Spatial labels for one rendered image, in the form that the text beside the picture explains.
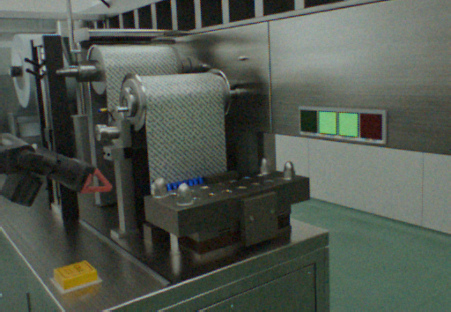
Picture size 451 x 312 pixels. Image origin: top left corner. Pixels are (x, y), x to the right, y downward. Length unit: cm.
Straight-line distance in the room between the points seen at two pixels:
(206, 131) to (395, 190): 283
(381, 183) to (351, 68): 297
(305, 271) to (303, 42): 56
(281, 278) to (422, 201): 275
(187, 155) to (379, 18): 57
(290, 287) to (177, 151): 44
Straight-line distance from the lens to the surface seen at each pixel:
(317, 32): 111
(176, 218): 98
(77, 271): 102
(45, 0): 690
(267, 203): 110
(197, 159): 122
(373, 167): 399
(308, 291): 122
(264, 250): 109
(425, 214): 382
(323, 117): 109
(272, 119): 123
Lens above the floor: 132
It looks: 9 degrees down
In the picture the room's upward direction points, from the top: 3 degrees counter-clockwise
